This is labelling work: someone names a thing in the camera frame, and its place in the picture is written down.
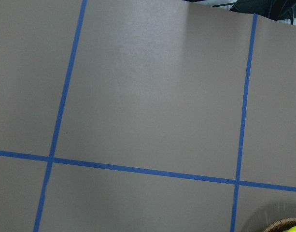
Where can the woven wicker basket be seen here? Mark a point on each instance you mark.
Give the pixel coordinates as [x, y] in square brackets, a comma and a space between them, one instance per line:
[281, 225]

